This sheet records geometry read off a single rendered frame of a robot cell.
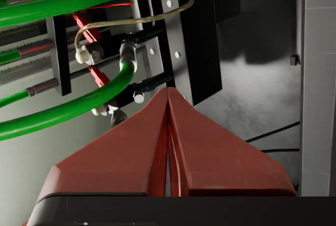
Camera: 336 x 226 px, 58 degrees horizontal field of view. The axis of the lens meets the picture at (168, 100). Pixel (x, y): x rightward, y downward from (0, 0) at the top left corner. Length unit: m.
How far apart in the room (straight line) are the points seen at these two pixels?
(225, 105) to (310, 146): 0.27
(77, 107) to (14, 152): 0.49
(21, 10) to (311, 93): 0.33
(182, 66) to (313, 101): 0.20
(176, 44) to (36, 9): 0.29
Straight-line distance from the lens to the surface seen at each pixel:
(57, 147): 0.77
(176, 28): 0.48
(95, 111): 0.45
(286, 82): 0.57
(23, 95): 0.62
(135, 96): 0.45
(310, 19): 0.39
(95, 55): 0.41
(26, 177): 0.77
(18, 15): 0.24
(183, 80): 0.50
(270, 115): 0.62
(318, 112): 0.42
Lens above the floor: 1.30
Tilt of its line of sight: 35 degrees down
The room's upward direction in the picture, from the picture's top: 118 degrees counter-clockwise
